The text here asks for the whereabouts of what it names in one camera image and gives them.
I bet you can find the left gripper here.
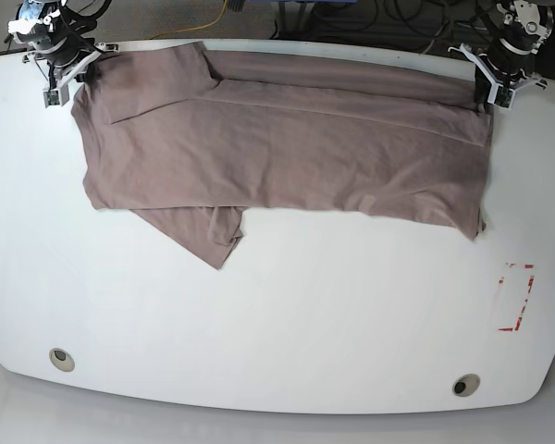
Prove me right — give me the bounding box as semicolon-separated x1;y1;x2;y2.
448;43;548;111

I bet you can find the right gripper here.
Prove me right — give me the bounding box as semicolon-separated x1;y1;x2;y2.
22;41;118;95

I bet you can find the mauve t-shirt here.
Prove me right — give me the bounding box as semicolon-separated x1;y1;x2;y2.
71;43;493;268

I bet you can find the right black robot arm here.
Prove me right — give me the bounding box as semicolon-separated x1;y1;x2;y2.
7;1;119;107

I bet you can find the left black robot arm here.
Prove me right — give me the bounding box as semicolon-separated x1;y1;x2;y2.
449;1;554;110

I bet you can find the red tape rectangle marking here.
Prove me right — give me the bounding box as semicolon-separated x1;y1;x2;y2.
493;263;537;332

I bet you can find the left table grommet hole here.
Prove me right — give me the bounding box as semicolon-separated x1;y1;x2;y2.
49;348;75;373

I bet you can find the table grommet hole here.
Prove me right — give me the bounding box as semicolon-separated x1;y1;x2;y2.
49;348;75;373
452;374;481;398

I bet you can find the right table grommet hole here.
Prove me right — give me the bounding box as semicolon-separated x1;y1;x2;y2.
452;374;481;398

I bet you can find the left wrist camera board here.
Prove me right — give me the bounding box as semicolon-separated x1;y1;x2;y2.
494;87;515;109

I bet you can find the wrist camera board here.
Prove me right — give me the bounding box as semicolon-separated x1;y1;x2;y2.
494;87;515;109
43;89;68;108

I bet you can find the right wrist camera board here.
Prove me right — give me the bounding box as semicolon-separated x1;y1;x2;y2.
43;89;68;108

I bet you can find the yellow cable on floor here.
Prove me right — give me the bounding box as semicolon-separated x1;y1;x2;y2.
148;0;228;42

